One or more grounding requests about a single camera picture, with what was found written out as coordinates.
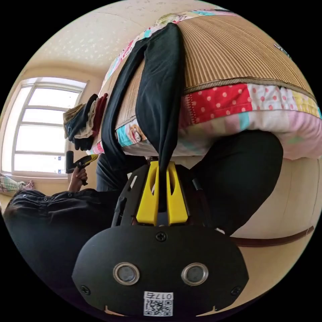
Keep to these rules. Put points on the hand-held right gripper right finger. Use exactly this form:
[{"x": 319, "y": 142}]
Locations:
[{"x": 177, "y": 206}]

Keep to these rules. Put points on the person's left hand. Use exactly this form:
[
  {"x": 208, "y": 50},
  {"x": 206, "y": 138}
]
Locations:
[{"x": 77, "y": 179}]

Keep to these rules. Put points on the bed with mat and patchwork quilt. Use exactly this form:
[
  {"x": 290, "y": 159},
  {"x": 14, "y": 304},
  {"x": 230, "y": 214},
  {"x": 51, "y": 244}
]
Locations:
[{"x": 234, "y": 55}]

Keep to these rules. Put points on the window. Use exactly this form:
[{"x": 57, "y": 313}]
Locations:
[{"x": 42, "y": 130}]

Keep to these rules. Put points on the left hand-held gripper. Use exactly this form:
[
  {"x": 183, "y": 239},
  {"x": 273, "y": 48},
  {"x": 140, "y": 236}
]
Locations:
[{"x": 80, "y": 164}]

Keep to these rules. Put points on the pile of clothes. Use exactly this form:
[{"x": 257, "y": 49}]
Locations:
[{"x": 83, "y": 123}]

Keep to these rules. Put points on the person's body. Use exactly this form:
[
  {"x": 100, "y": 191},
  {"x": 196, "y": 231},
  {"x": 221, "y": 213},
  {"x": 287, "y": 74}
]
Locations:
[{"x": 50, "y": 226}]

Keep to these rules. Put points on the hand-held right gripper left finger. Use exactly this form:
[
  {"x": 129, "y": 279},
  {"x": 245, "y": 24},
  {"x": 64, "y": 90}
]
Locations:
[{"x": 147, "y": 203}]

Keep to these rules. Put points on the black pants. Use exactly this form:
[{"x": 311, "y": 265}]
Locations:
[{"x": 161, "y": 83}]

